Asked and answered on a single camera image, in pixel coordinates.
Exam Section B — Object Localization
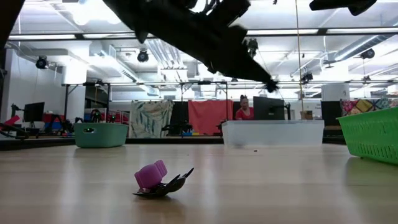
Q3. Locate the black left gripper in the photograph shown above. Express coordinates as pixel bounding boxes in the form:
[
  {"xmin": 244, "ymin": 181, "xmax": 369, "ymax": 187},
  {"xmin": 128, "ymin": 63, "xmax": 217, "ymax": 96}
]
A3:
[{"xmin": 102, "ymin": 0, "xmax": 272, "ymax": 85}]

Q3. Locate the person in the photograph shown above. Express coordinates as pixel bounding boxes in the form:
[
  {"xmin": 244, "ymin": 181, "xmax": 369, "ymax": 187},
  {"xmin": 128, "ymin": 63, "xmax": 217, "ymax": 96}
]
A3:
[{"xmin": 234, "ymin": 95, "xmax": 254, "ymax": 121}]

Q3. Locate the thin vertical pole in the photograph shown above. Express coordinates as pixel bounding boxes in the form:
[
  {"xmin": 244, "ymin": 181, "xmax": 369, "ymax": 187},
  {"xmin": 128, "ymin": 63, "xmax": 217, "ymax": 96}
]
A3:
[{"xmin": 294, "ymin": 0, "xmax": 305, "ymax": 121}]

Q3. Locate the orange backdrop cloth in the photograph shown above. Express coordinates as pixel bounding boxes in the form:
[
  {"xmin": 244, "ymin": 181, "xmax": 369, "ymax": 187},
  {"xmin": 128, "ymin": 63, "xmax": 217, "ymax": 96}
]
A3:
[{"xmin": 187, "ymin": 99, "xmax": 234, "ymax": 136}]

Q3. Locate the clear plastic bin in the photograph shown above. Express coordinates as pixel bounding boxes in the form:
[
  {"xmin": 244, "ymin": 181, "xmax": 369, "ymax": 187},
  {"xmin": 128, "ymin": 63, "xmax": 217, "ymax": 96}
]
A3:
[{"xmin": 221, "ymin": 119, "xmax": 325, "ymax": 147}]

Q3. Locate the black backdrop panel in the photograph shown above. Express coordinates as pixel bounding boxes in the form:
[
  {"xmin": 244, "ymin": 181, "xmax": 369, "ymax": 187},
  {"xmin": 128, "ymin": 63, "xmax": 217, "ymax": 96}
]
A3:
[{"xmin": 169, "ymin": 101, "xmax": 190, "ymax": 137}]

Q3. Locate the leaf print curtain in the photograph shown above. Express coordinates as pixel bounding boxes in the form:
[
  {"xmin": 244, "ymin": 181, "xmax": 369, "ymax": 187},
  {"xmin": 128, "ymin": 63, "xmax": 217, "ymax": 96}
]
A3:
[{"xmin": 128, "ymin": 100, "xmax": 174, "ymax": 139}]

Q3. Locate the black overhead rig beam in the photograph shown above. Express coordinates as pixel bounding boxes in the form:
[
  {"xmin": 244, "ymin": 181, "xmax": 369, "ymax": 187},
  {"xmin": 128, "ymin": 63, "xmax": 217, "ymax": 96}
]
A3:
[{"xmin": 0, "ymin": 28, "xmax": 398, "ymax": 42}]

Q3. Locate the colourful patchwork quilt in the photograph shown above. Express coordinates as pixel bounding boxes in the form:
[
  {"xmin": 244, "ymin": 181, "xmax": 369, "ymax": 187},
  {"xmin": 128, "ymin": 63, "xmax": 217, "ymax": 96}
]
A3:
[{"xmin": 340, "ymin": 98, "xmax": 398, "ymax": 116}]

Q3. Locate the purple plastic skeleton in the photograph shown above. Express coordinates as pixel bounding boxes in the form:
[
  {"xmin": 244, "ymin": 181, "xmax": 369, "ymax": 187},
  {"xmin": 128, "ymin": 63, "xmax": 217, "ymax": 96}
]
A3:
[{"xmin": 134, "ymin": 159, "xmax": 169, "ymax": 190}]

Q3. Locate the green plastic basket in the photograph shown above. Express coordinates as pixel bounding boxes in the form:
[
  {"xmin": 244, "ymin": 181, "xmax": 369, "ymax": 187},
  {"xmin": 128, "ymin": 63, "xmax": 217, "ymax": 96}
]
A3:
[{"xmin": 336, "ymin": 106, "xmax": 398, "ymax": 165}]

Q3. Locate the teal plastic bin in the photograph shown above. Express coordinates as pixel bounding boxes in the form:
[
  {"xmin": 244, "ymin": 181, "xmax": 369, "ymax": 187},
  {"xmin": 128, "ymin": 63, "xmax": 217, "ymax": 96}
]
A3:
[{"xmin": 73, "ymin": 122, "xmax": 129, "ymax": 149}]

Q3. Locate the blue background object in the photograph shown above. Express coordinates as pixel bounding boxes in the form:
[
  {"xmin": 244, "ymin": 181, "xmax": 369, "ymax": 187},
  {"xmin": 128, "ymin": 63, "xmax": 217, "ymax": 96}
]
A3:
[{"xmin": 43, "ymin": 121, "xmax": 66, "ymax": 137}]

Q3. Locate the red background object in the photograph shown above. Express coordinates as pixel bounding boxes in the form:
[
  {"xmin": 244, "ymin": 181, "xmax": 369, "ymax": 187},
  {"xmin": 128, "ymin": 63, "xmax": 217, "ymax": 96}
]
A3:
[{"xmin": 0, "ymin": 114, "xmax": 23, "ymax": 133}]

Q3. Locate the black overhead camera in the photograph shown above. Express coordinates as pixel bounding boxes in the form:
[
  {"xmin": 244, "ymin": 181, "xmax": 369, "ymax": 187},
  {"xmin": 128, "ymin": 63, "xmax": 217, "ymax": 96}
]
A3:
[{"xmin": 247, "ymin": 37, "xmax": 259, "ymax": 60}]

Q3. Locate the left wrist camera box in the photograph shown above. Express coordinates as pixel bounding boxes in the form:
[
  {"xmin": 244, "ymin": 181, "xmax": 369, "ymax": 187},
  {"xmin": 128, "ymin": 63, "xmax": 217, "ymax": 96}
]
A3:
[{"xmin": 214, "ymin": 0, "xmax": 251, "ymax": 28}]

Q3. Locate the silver ceiling air duct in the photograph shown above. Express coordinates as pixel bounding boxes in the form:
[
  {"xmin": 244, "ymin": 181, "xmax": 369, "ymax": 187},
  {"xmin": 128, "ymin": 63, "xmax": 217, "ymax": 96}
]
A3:
[{"xmin": 334, "ymin": 34, "xmax": 398, "ymax": 62}]

